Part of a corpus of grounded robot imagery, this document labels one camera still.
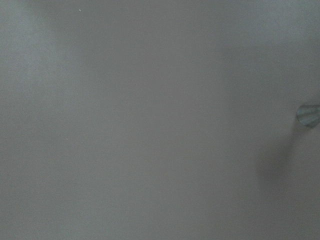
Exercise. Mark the metal cocktail jigger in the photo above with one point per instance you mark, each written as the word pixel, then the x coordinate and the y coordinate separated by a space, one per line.
pixel 309 115

